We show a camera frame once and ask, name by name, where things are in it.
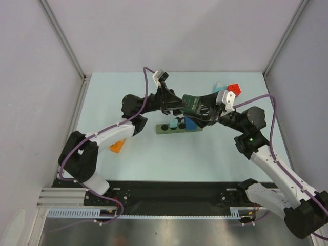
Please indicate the aluminium frame post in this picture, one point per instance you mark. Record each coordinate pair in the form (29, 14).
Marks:
(55, 25)
(300, 10)

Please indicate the left aluminium frame post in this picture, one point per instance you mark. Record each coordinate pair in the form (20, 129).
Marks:
(55, 25)

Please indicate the orange power strip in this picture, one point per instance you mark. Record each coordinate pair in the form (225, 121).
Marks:
(116, 147)

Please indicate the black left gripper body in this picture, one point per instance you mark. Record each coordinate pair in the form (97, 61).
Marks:
(158, 101)

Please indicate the dark green cube socket adapter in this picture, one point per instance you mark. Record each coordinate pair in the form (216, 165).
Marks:
(191, 103)

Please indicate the teal mountain-shaped power strip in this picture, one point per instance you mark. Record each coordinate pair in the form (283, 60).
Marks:
(219, 86)

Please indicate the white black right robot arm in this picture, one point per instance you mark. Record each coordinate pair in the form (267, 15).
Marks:
(302, 207)

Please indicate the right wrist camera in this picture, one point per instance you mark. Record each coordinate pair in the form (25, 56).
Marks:
(226, 100)

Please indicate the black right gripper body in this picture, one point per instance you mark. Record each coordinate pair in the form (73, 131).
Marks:
(215, 110)

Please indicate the white cable duct rail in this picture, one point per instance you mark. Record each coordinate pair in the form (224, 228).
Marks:
(110, 213)

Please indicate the right aluminium frame post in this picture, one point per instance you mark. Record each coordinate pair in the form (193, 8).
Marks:
(300, 10)

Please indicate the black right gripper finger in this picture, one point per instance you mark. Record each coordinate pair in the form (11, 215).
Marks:
(209, 101)
(202, 119)

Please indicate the red cube socket adapter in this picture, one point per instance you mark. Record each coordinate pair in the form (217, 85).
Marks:
(234, 88)

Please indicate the green power strip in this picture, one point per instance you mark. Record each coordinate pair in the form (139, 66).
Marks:
(161, 129)

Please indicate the light blue plug charger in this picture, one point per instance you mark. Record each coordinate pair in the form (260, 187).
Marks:
(173, 123)

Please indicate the blue cube socket adapter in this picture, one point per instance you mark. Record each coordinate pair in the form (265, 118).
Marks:
(190, 126)

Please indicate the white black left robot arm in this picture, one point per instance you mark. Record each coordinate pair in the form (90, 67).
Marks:
(80, 153)

